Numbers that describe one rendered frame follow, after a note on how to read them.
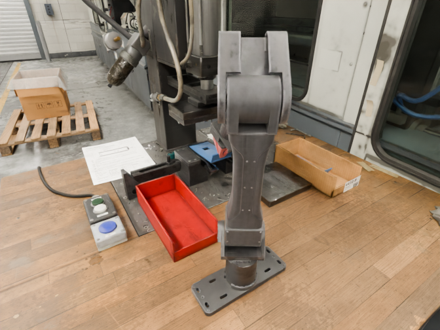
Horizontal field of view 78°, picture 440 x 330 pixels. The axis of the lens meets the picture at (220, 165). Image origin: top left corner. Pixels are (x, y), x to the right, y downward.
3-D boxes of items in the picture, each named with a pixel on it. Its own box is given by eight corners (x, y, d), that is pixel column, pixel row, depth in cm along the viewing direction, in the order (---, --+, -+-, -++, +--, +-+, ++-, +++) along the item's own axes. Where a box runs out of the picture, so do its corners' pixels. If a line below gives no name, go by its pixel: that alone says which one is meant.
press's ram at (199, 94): (186, 137, 74) (177, 13, 59) (152, 110, 93) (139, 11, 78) (239, 124, 83) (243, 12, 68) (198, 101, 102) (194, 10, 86)
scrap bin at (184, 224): (174, 262, 60) (171, 243, 57) (138, 202, 78) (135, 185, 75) (220, 241, 65) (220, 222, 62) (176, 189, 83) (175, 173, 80)
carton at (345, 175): (330, 200, 80) (336, 178, 76) (273, 164, 98) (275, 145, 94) (357, 186, 86) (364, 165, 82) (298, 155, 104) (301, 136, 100)
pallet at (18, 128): (17, 119, 379) (13, 109, 372) (93, 109, 417) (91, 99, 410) (1, 156, 287) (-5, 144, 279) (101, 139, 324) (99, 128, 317)
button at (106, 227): (101, 239, 63) (99, 234, 62) (98, 230, 66) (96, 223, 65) (119, 233, 65) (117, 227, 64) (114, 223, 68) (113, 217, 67)
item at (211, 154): (213, 164, 77) (213, 155, 76) (189, 147, 89) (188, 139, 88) (234, 158, 80) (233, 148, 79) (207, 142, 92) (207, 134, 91)
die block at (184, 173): (189, 186, 84) (188, 166, 81) (176, 172, 92) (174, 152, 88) (241, 169, 94) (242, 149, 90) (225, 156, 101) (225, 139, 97)
